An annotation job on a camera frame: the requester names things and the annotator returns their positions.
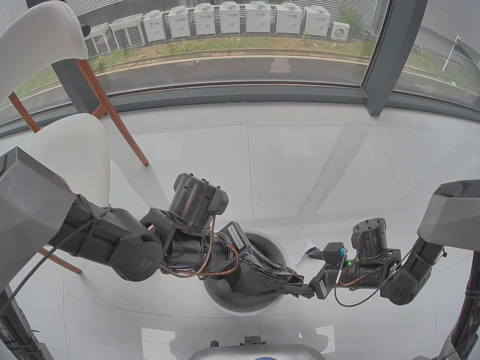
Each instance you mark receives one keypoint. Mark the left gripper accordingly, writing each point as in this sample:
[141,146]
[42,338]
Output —
[195,255]

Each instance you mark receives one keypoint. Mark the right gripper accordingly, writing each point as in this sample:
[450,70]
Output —
[322,287]

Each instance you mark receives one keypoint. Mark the white paper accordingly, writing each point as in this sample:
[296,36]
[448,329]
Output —
[305,244]

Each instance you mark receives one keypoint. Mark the black plastic bag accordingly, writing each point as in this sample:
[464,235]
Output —
[262,276]

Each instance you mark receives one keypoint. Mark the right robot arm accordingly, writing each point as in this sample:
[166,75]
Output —
[450,216]

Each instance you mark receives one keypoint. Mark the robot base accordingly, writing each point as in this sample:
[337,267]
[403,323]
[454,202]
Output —
[255,353]

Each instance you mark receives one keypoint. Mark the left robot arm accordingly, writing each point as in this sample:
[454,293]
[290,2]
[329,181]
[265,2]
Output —
[37,201]

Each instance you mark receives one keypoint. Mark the white trash bin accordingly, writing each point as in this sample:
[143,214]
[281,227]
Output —
[273,246]

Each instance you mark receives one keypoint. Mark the white chair wooden legs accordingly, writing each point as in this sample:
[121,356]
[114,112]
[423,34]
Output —
[67,152]

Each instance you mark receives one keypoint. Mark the window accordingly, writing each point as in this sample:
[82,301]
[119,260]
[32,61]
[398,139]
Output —
[240,69]

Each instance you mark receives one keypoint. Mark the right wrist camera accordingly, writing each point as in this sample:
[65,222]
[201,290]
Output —
[333,251]

